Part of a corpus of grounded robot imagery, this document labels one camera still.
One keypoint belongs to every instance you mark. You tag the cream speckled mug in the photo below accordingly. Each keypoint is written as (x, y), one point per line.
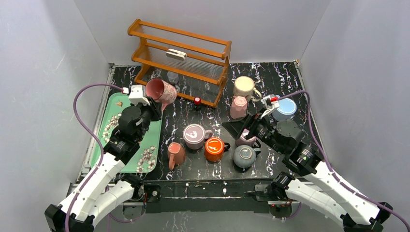
(245, 87)

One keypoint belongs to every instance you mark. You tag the salmon pink mug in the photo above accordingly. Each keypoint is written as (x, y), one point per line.
(176, 154)

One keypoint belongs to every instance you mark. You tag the orange mug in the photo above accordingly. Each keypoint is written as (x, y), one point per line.
(215, 148)

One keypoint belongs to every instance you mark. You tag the mauve mug white logo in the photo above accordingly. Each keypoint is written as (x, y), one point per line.
(195, 135)

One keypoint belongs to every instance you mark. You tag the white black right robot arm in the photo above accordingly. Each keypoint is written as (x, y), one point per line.
(346, 208)

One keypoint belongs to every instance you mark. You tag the grey blue mug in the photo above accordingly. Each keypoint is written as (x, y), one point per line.
(244, 156)

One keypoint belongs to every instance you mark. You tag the orange wooden rack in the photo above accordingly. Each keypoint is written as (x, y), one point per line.
(207, 57)

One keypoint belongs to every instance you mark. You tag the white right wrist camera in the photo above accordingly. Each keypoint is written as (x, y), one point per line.
(270, 103)

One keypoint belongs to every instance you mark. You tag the white clip on rack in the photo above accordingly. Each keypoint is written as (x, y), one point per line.
(179, 55)

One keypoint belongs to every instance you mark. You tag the pale pink faceted mug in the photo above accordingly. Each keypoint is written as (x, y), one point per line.
(239, 107)

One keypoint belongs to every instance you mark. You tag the clear glass cup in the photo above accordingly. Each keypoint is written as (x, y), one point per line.
(173, 77)

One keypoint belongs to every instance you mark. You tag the black table front rail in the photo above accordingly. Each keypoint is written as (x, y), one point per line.
(205, 195)

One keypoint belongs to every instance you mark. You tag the light blue mug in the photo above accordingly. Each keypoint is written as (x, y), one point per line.
(287, 108)

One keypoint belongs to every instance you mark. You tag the red black button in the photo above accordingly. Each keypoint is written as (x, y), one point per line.
(197, 104)

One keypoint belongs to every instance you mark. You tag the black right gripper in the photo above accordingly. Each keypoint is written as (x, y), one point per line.
(253, 122)

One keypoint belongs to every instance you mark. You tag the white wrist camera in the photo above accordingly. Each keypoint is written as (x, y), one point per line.
(138, 95)
(270, 103)

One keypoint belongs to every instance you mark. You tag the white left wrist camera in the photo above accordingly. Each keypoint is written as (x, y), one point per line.
(138, 95)

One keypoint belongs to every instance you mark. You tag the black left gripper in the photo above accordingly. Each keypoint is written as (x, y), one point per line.
(153, 108)

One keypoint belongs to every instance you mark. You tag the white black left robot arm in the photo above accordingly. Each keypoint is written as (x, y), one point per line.
(89, 202)

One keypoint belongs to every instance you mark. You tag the mauve mug behind arm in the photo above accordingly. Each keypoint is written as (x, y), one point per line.
(242, 140)

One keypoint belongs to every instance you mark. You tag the green floral tray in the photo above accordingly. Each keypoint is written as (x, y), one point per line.
(145, 159)

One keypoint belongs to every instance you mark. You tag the pink ghost pattern mug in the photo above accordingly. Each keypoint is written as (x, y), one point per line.
(161, 91)

